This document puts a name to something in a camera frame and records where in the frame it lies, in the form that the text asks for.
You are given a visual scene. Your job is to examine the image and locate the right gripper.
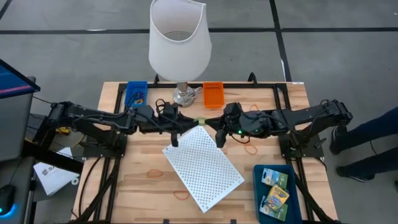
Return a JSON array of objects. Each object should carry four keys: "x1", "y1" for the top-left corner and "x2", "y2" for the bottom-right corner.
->
[{"x1": 205, "y1": 112, "x2": 248, "y2": 149}]

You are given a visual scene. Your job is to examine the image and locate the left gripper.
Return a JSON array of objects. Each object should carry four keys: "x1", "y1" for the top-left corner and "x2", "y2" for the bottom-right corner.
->
[{"x1": 138, "y1": 105, "x2": 200, "y2": 147}]

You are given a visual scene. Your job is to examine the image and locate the orange plastic basket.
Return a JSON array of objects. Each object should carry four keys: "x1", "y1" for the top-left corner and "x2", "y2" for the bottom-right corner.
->
[{"x1": 202, "y1": 82, "x2": 225, "y2": 110}]

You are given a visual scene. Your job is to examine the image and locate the green blue card box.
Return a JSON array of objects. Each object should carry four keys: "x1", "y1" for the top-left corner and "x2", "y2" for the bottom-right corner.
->
[
  {"x1": 259, "y1": 195, "x2": 289, "y2": 222},
  {"x1": 261, "y1": 167, "x2": 289, "y2": 189}
]

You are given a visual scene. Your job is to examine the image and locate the yellow green crayon box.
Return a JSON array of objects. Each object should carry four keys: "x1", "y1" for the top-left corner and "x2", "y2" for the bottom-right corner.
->
[{"x1": 264, "y1": 184, "x2": 290, "y2": 213}]

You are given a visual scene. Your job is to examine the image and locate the dark side desk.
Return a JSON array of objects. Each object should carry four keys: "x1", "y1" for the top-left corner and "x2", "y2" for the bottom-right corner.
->
[{"x1": 0, "y1": 155, "x2": 37, "y2": 224}]

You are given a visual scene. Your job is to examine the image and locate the silver metal lamp base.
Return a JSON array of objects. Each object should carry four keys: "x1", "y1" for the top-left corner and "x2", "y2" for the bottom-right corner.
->
[{"x1": 172, "y1": 81, "x2": 200, "y2": 108}]

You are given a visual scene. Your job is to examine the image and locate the white perforated metal shelf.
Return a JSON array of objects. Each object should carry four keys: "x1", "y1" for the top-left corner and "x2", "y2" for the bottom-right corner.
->
[{"x1": 162, "y1": 125, "x2": 246, "y2": 214}]

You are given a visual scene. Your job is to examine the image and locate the white fabric lamp shade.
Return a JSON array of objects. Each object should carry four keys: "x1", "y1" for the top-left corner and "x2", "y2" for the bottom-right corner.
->
[{"x1": 148, "y1": 0, "x2": 213, "y2": 83}]

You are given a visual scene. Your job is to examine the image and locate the blue plastic basket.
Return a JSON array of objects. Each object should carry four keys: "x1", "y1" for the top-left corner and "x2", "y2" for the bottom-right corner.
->
[{"x1": 124, "y1": 80, "x2": 149, "y2": 109}]

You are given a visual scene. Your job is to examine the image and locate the teal plastic bin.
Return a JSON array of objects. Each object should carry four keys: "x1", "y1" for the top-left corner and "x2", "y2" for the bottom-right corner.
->
[{"x1": 252, "y1": 164, "x2": 303, "y2": 224}]

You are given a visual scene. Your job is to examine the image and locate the white paper sheets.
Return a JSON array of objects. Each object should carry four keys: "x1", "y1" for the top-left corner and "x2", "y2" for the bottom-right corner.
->
[{"x1": 33, "y1": 146, "x2": 80, "y2": 197}]

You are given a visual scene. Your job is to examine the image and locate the person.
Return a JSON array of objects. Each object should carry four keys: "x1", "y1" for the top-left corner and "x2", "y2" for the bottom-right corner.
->
[{"x1": 329, "y1": 106, "x2": 398, "y2": 183}]

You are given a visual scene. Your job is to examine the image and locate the computer monitor with blue screen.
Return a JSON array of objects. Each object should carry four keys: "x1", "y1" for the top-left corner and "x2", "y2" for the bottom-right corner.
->
[{"x1": 0, "y1": 58, "x2": 41, "y2": 100}]

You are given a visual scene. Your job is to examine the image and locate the black computer mouse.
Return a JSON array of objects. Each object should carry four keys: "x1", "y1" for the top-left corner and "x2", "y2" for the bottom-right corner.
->
[{"x1": 0, "y1": 184, "x2": 16, "y2": 215}]

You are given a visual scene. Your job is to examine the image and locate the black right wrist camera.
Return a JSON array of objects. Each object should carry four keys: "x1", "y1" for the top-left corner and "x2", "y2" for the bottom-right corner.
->
[{"x1": 224, "y1": 101, "x2": 243, "y2": 121}]

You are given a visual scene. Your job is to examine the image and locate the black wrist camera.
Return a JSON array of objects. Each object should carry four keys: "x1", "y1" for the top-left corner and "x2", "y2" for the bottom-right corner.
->
[
  {"x1": 224, "y1": 101, "x2": 243, "y2": 121},
  {"x1": 163, "y1": 101, "x2": 178, "y2": 118}
]

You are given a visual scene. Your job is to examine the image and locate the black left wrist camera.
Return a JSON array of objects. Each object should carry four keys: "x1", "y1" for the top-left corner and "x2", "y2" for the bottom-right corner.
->
[{"x1": 163, "y1": 101, "x2": 178, "y2": 118}]

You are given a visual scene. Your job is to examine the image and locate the clear lamp cord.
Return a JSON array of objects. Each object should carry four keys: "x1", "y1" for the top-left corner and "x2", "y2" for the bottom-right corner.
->
[{"x1": 186, "y1": 86, "x2": 203, "y2": 100}]

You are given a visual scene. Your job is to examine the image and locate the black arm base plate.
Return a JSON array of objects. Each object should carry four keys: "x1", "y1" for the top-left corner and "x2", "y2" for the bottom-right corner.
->
[
  {"x1": 278, "y1": 133, "x2": 325, "y2": 159},
  {"x1": 82, "y1": 133, "x2": 128, "y2": 158}
]

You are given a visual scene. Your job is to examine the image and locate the black cable bundle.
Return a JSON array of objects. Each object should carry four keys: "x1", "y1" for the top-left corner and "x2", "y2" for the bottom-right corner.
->
[{"x1": 70, "y1": 157, "x2": 122, "y2": 224}]

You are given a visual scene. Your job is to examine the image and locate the yellow cable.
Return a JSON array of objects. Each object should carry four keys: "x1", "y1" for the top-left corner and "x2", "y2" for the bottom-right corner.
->
[{"x1": 55, "y1": 125, "x2": 85, "y2": 149}]

